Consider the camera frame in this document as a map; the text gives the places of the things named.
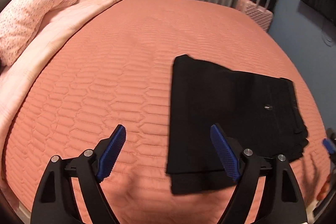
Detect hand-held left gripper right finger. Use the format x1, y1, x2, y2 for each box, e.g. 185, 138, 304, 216
210, 123, 308, 224

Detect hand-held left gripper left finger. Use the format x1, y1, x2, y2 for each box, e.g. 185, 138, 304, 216
30, 124, 127, 224

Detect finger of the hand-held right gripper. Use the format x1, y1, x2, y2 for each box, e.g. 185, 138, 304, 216
322, 138, 336, 155

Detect black pants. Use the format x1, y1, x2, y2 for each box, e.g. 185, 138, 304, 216
166, 55, 309, 195

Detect pink quilted bed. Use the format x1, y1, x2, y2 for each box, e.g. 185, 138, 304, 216
0, 0, 332, 224

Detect light pink blanket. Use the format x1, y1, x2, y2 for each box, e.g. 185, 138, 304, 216
0, 0, 131, 212

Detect pink suitcase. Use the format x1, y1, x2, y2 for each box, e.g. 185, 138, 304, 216
235, 0, 274, 33

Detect pink floral pillow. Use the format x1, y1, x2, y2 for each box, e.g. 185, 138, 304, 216
0, 0, 80, 66

